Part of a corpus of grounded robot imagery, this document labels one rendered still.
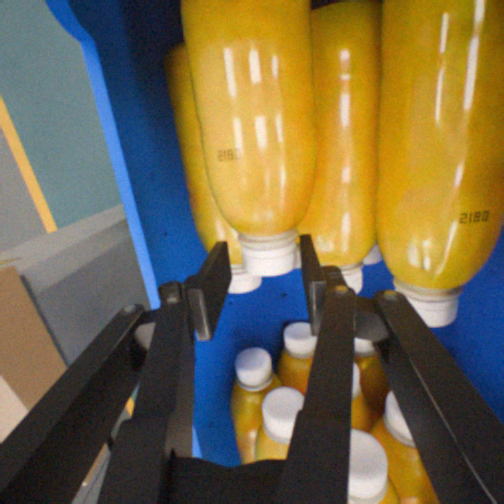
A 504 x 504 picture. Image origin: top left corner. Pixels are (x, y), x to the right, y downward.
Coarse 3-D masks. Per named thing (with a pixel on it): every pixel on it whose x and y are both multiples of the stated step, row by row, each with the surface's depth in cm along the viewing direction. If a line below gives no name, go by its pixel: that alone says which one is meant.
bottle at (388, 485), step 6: (390, 480) 21; (384, 486) 20; (390, 486) 20; (384, 492) 19; (390, 492) 20; (396, 492) 21; (354, 498) 19; (360, 498) 19; (366, 498) 19; (372, 498) 19; (378, 498) 19; (384, 498) 20; (390, 498) 20; (396, 498) 20
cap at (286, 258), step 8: (248, 248) 19; (280, 248) 18; (288, 248) 18; (296, 248) 19; (248, 256) 19; (256, 256) 18; (264, 256) 18; (272, 256) 18; (280, 256) 18; (288, 256) 18; (296, 256) 19; (248, 264) 19; (256, 264) 18; (264, 264) 18; (272, 264) 18; (280, 264) 18; (288, 264) 19; (296, 264) 19; (248, 272) 19; (256, 272) 19; (264, 272) 18; (272, 272) 18; (280, 272) 18
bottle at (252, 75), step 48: (192, 0) 13; (240, 0) 12; (288, 0) 13; (192, 48) 14; (240, 48) 13; (288, 48) 13; (240, 96) 13; (288, 96) 14; (240, 144) 14; (288, 144) 14; (240, 192) 15; (288, 192) 15; (240, 240) 19; (288, 240) 18
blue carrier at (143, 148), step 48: (48, 0) 11; (96, 0) 15; (144, 0) 20; (336, 0) 25; (96, 48) 15; (144, 48) 20; (96, 96) 16; (144, 96) 20; (144, 144) 20; (144, 192) 19; (144, 240) 19; (192, 240) 26; (288, 288) 36; (384, 288) 34; (480, 288) 25; (240, 336) 34; (480, 336) 26; (480, 384) 27
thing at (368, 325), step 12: (336, 276) 15; (360, 300) 12; (372, 300) 12; (360, 312) 12; (372, 312) 11; (360, 324) 12; (372, 324) 11; (360, 336) 12; (372, 336) 12; (384, 336) 11
